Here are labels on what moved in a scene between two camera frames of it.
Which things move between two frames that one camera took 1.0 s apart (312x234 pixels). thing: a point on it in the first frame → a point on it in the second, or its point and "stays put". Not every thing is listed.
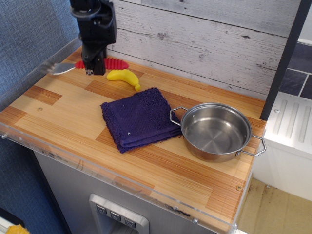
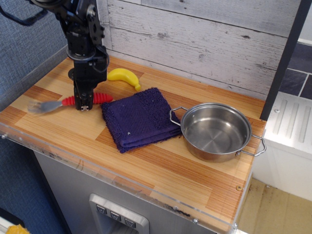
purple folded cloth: (140, 119) stays put
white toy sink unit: (286, 161) stays put
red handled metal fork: (58, 68) → (35, 107)
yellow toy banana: (126, 75) stays put
